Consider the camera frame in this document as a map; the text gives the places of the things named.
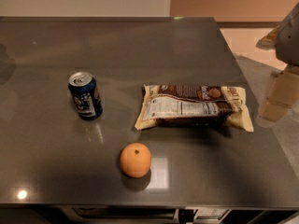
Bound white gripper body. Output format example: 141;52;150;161
276;3;299;66

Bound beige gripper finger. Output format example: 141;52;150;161
256;27;278;49
259;66;299;122

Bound brown chip bag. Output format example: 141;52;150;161
135;85;254;133

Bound orange fruit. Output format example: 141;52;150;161
120;143;151;178

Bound blue soda can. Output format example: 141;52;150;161
68;72;103;120

